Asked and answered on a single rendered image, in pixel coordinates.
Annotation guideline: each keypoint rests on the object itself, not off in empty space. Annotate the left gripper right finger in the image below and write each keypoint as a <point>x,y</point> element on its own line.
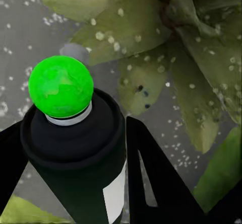
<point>176,204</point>

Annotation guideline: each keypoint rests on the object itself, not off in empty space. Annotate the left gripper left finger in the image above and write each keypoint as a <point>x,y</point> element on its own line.
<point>12,162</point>

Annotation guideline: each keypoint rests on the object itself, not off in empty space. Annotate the insectifuge atomizer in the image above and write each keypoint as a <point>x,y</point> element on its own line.
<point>74,136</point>

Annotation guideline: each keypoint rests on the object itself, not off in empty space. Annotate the pot plant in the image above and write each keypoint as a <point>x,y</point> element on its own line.
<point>128,30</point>

